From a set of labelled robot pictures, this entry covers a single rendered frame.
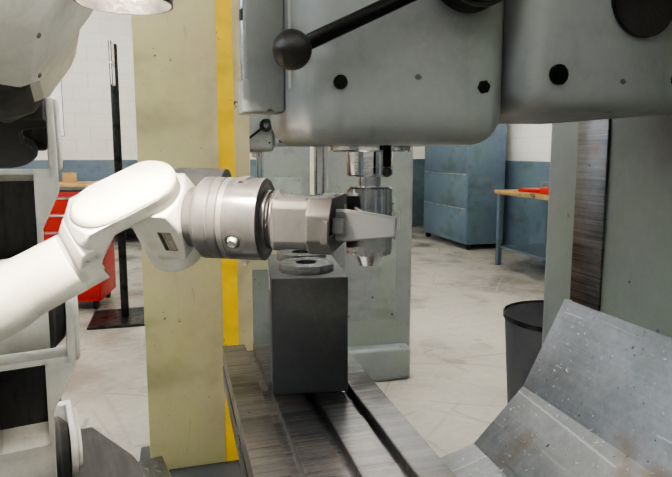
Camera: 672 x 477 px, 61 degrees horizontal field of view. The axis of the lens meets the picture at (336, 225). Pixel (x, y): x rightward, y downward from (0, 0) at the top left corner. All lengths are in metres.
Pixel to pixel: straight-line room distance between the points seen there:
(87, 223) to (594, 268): 0.65
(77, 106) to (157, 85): 7.42
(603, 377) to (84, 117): 9.19
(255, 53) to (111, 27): 9.25
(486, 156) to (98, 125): 5.79
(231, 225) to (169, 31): 1.78
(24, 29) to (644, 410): 0.86
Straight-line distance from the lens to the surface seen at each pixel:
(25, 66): 0.86
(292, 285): 0.89
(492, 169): 7.98
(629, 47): 0.60
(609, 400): 0.82
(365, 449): 0.79
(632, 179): 0.83
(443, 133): 0.52
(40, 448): 1.31
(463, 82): 0.52
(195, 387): 2.46
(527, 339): 2.46
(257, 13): 0.56
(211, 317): 2.37
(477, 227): 7.94
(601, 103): 0.58
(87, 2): 0.52
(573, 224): 0.91
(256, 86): 0.55
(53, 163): 1.12
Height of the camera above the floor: 1.30
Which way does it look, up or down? 7 degrees down
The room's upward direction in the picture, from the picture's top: straight up
